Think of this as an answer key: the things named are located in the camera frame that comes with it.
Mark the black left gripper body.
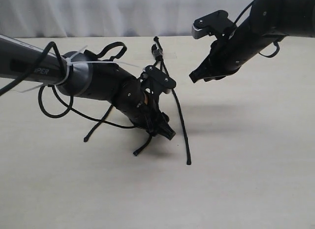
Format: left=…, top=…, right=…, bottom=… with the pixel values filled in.
left=120, top=90, right=164, bottom=131

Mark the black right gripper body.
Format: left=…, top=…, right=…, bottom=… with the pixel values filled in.
left=202, top=30, right=256, bottom=73

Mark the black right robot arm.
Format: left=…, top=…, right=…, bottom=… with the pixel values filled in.
left=189, top=0, right=315, bottom=83

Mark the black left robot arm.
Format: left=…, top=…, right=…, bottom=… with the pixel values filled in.
left=0, top=35, right=176, bottom=139

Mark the clear tape strip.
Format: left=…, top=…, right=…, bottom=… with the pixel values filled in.
left=133, top=53, right=177, bottom=60

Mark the white zip tie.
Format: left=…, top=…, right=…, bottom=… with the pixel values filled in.
left=18, top=45, right=140, bottom=94

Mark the white backdrop curtain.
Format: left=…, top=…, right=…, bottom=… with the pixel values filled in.
left=0, top=0, right=253, bottom=38

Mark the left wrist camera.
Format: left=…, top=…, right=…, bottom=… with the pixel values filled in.
left=140, top=65, right=177, bottom=96

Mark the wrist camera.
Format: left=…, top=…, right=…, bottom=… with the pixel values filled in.
left=140, top=65, right=177, bottom=96
left=191, top=10, right=237, bottom=39

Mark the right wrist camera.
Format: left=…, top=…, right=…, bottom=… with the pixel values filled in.
left=191, top=10, right=237, bottom=39

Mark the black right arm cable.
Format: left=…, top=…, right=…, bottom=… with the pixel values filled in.
left=233, top=2, right=281, bottom=59

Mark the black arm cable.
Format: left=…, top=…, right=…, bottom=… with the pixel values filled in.
left=0, top=41, right=138, bottom=129
left=233, top=2, right=281, bottom=59

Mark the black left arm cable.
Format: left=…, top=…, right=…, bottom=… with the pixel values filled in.
left=0, top=41, right=138, bottom=129

